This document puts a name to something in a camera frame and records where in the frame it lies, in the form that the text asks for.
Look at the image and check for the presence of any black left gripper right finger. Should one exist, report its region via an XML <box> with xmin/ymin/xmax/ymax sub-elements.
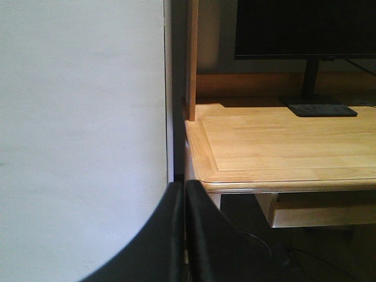
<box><xmin>185</xmin><ymin>180</ymin><xmax>272</xmax><ymax>281</ymax></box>

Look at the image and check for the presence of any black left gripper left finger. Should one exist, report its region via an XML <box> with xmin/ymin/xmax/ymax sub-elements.
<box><xmin>83</xmin><ymin>182</ymin><xmax>184</xmax><ymax>281</ymax></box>

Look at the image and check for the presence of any light wooden desk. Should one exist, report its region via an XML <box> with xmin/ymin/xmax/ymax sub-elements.
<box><xmin>182</xmin><ymin>0</ymin><xmax>376</xmax><ymax>229</ymax></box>

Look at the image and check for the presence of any black computer monitor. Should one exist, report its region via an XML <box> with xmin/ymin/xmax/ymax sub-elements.
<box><xmin>234</xmin><ymin>1</ymin><xmax>375</xmax><ymax>118</ymax></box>

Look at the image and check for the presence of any black cable under desk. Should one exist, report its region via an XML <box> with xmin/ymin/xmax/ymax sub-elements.
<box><xmin>240</xmin><ymin>230</ymin><xmax>365</xmax><ymax>282</ymax></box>

